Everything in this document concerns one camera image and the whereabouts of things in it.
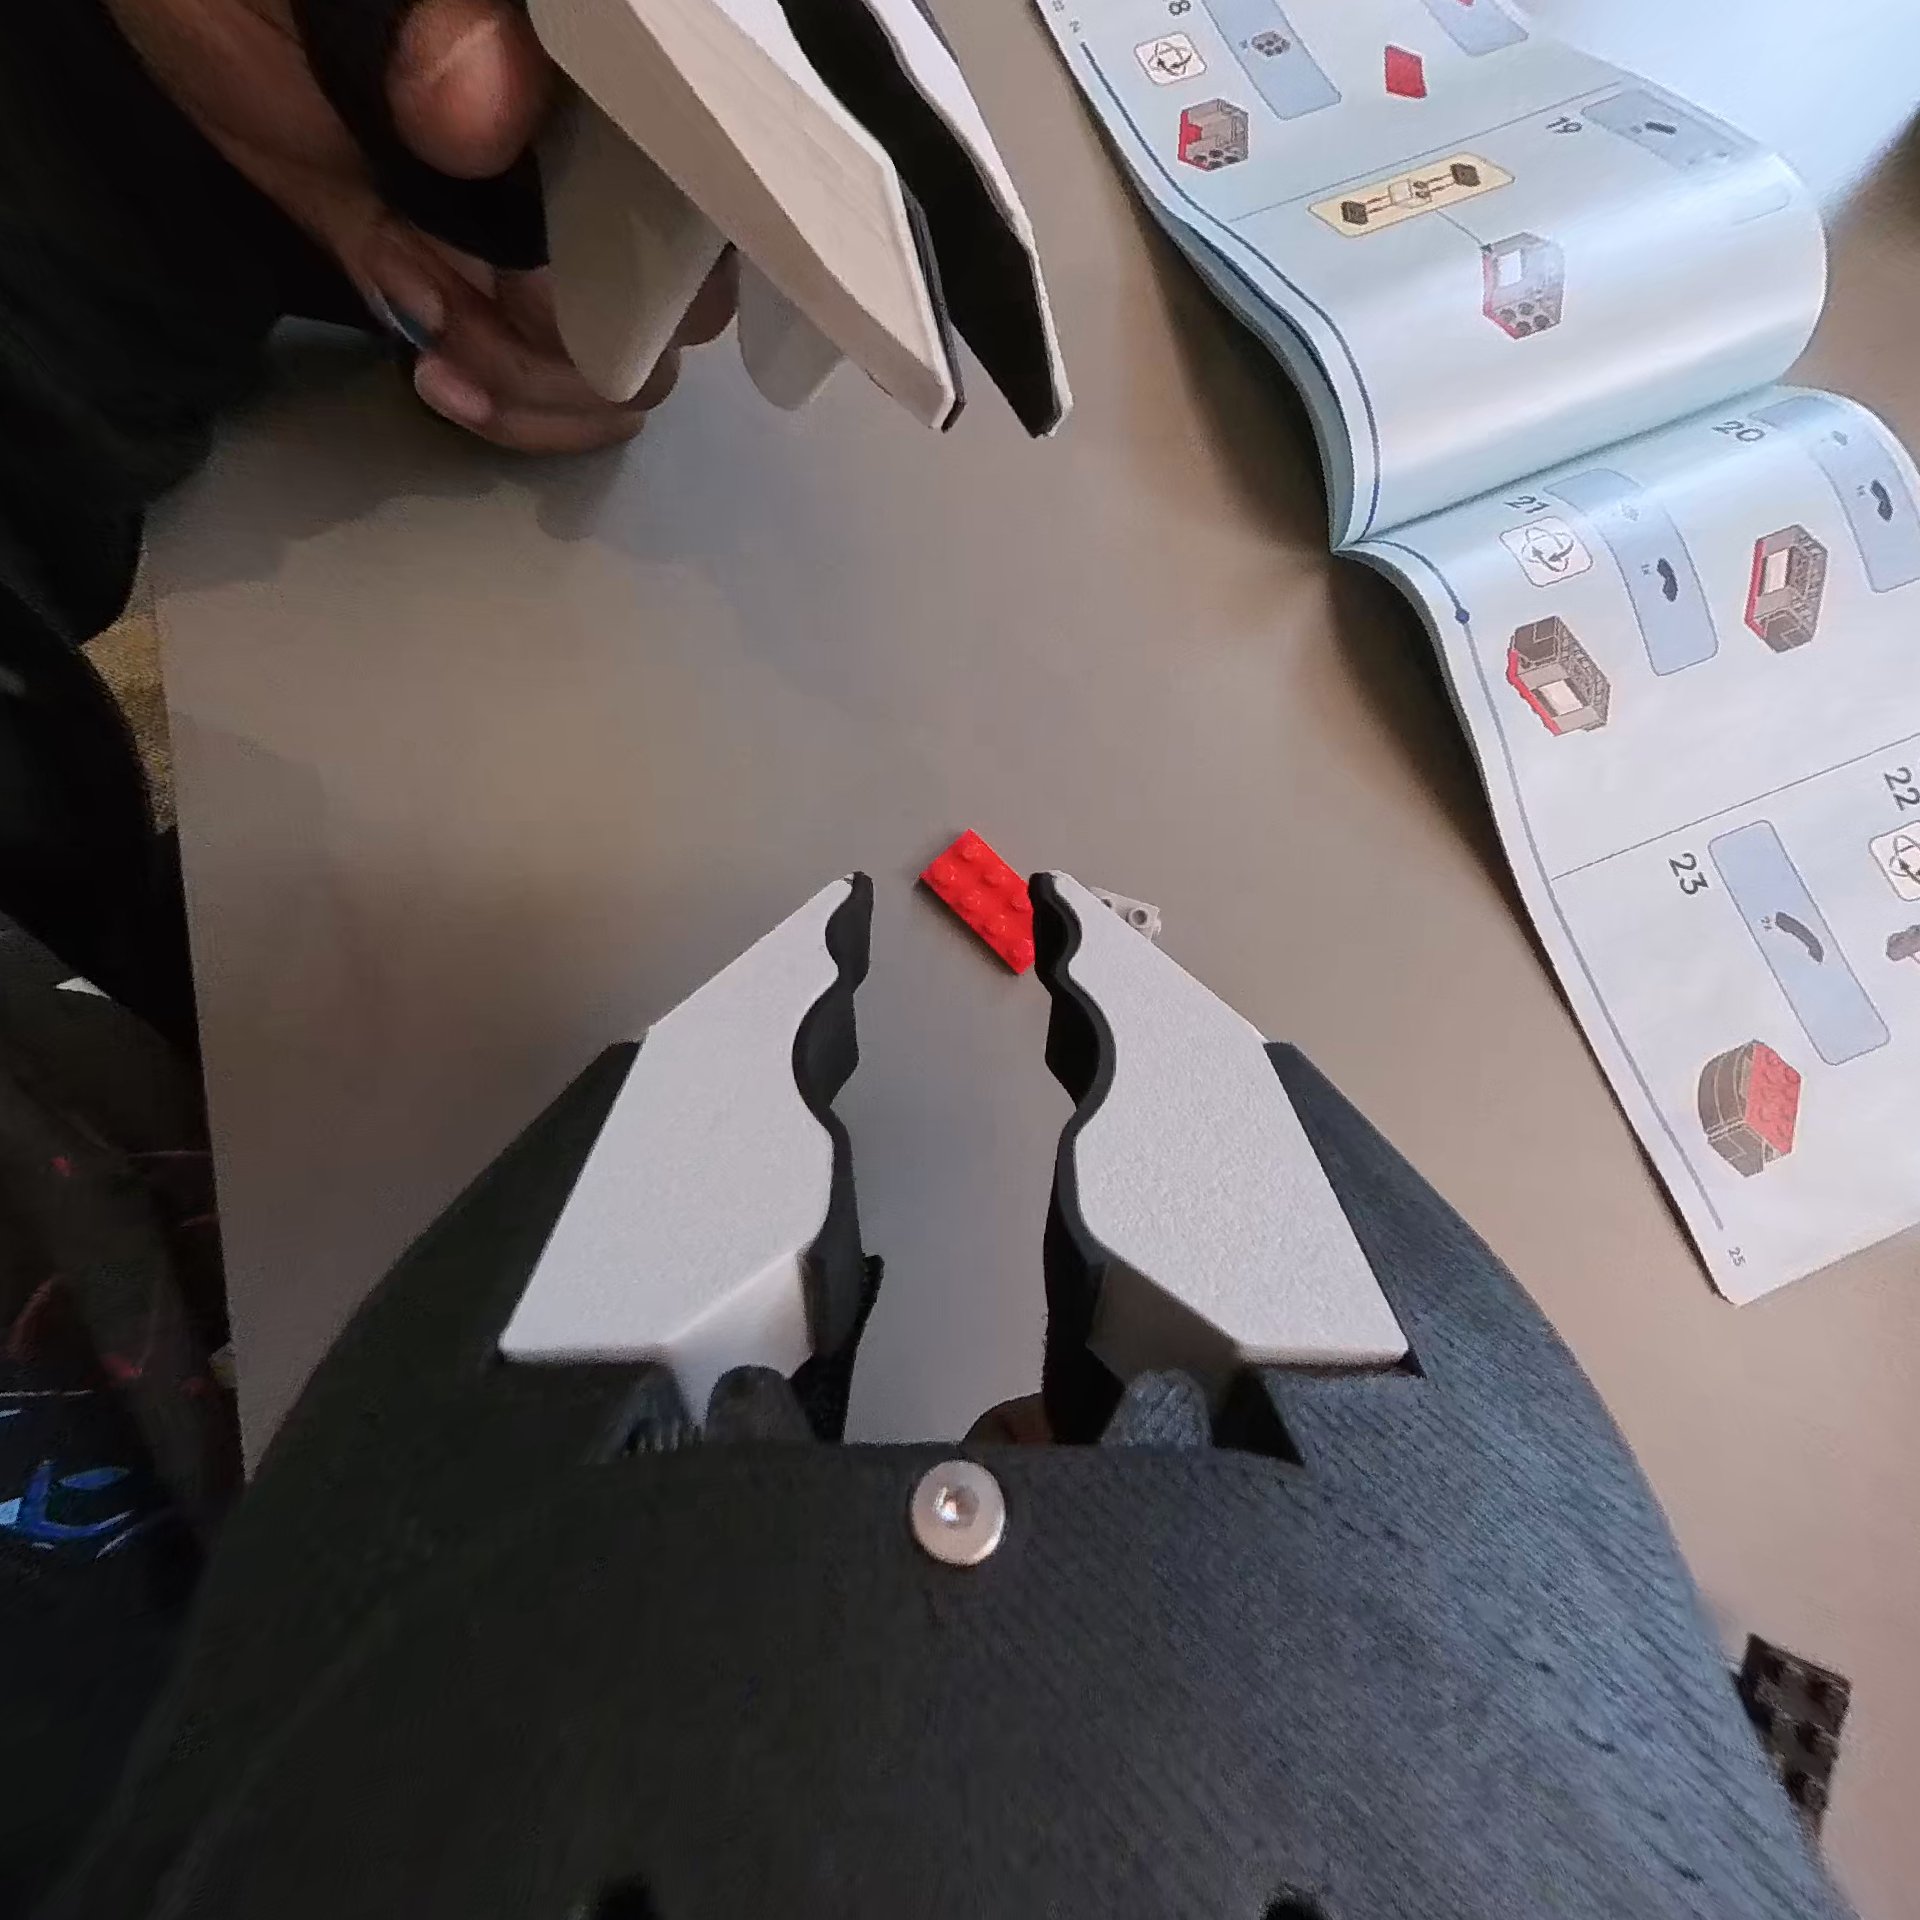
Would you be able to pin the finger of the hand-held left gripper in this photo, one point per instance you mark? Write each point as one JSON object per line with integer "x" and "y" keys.
{"x": 991, "y": 224}
{"x": 751, "y": 165}

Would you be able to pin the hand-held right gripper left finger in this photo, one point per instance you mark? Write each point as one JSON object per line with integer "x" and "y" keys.
{"x": 675, "y": 1185}

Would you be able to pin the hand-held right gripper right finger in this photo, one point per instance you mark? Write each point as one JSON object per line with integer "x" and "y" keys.
{"x": 1215, "y": 1185}

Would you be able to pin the grey hollow square brick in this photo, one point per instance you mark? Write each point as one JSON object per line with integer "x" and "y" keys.
{"x": 1125, "y": 909}

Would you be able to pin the red toy brick plate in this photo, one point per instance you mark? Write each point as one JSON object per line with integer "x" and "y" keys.
{"x": 982, "y": 901}

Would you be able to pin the brick instruction booklet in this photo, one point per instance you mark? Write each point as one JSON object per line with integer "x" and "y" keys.
{"x": 1575, "y": 375}

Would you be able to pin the toy brick truck model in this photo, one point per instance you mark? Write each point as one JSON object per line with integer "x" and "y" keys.
{"x": 1796, "y": 1725}

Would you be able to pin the person's left forearm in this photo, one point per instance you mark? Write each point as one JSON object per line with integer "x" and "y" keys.
{"x": 121, "y": 301}

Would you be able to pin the grey desk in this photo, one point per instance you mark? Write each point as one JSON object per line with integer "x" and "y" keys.
{"x": 601, "y": 751}

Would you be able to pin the person's left hand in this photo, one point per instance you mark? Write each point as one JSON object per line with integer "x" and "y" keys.
{"x": 450, "y": 90}

